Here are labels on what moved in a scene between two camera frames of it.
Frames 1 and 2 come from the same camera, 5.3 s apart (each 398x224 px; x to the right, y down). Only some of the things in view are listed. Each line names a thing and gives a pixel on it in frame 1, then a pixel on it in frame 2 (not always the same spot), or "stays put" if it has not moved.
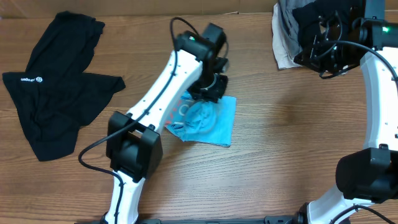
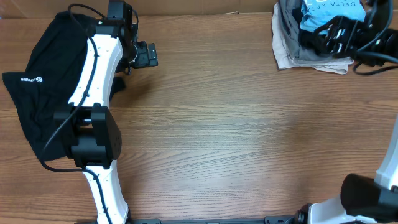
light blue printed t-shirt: x=196 y=121 → x=316 y=12
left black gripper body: x=209 y=85 → x=142 y=58
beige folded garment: x=283 y=58 stays put
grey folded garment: x=289 y=26 stays put
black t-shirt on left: x=58 y=93 stays put
